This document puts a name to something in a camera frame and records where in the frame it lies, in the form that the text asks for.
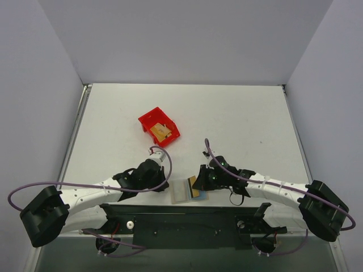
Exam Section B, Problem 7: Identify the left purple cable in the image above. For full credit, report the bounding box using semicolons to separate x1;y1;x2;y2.
8;146;174;258

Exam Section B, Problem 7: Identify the beige leather card holder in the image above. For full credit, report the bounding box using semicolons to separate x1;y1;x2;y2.
170;180;209;205

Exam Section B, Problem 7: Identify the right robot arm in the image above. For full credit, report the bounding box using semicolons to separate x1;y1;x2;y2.
192;156;349;242

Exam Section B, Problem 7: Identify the purple cable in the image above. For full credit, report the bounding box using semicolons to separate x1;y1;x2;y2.
204;138;357;257
8;146;174;258

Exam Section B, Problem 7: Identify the gold card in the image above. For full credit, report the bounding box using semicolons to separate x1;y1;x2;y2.
150;123;172;142
188;176;200;198

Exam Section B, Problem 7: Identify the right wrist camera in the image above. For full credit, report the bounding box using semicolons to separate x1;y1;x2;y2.
202;147;214;158

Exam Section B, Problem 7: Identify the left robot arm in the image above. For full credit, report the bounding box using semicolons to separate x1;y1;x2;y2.
20;159;171;248

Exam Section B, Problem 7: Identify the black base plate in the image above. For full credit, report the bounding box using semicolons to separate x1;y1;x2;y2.
92;203;287;250

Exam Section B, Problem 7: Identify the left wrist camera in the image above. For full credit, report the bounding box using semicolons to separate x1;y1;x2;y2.
148;151;166;165

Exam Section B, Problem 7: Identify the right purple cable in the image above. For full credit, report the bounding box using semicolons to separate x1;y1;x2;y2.
204;138;357;257

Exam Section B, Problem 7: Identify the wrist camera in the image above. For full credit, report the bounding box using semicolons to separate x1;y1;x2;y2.
148;151;166;165
202;147;214;158

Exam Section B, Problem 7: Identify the red plastic bin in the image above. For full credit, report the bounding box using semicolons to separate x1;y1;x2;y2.
138;107;180;147

